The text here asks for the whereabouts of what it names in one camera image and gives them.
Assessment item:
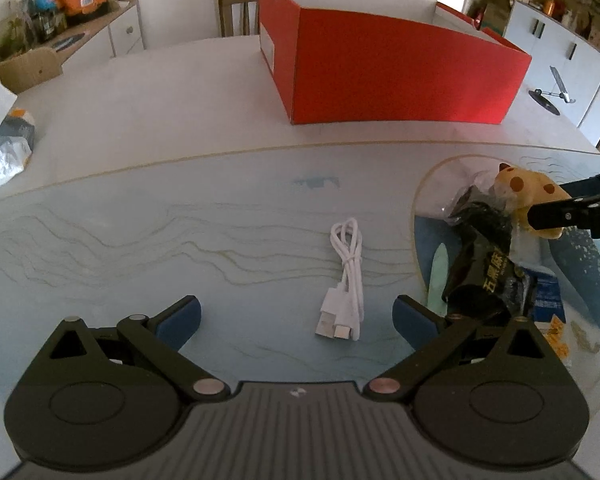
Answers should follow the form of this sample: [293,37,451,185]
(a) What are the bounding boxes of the clear bag dark contents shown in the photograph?
[446,170,505,221]

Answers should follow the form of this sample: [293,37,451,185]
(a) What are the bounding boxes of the brown cardboard box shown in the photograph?
[0,47,62,94]

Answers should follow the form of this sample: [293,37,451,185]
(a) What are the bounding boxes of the black snack packet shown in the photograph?
[442,202,535,326]

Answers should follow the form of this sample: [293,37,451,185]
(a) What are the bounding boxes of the white sideboard cabinet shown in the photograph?
[44,0,145,73]

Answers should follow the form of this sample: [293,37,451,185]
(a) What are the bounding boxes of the black phone stand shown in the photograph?
[528,65,576,116]

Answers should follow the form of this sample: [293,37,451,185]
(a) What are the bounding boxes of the crumpled plastic bag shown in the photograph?
[0,108,35,187]

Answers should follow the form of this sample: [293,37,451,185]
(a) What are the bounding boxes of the wooden chair behind table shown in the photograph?
[218,0,260,38]

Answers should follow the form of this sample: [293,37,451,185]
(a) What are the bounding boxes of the blue cracker packet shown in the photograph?
[522,266,571,367]

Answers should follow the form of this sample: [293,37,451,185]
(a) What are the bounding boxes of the red cardboard box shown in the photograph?
[259,0,531,125]

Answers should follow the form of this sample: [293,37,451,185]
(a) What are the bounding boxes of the yellow spotted plush toy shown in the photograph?
[493,162,571,240]

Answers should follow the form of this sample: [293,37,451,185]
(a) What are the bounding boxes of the mint green silicone stick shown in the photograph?
[427,243,449,318]

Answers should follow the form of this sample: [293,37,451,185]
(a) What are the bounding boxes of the white usb cable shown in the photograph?
[314,216,365,342]

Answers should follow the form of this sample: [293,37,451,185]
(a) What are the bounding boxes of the white wall cabinets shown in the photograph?
[464,0,600,134]

